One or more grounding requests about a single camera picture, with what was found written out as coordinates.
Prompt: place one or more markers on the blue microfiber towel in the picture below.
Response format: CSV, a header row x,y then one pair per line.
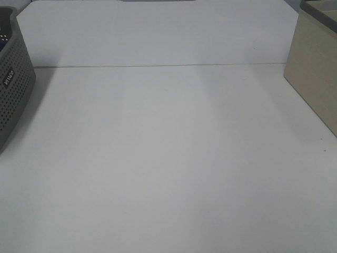
x,y
3,42

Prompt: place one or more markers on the beige storage box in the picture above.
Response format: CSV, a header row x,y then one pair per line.
x,y
311,64

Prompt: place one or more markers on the grey perforated plastic basket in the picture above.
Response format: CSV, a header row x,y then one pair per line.
x,y
17,73

